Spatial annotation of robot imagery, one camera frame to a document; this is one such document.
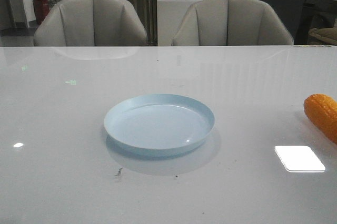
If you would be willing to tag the light blue round plate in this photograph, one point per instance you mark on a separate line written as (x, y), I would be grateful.
(159, 125)

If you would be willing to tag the orange plastic corn cob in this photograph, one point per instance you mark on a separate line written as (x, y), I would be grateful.
(321, 111)

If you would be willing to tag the right beige upholstered chair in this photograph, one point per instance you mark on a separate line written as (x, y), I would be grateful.
(231, 23)

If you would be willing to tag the beige upholstered chair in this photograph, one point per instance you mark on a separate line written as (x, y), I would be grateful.
(231, 23)
(91, 23)

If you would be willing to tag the left beige upholstered chair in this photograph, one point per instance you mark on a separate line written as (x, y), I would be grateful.
(91, 23)

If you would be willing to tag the red trash bin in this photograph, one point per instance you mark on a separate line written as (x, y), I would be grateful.
(41, 10)

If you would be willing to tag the dark wooden side chair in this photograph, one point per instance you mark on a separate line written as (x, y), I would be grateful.
(315, 14)

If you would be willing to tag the beige seat cushion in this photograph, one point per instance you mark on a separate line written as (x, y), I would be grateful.
(322, 36)

